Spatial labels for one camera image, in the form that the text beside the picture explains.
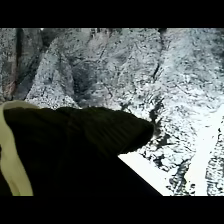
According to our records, black pants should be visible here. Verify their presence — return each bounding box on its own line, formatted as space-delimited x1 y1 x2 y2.
0 99 164 197

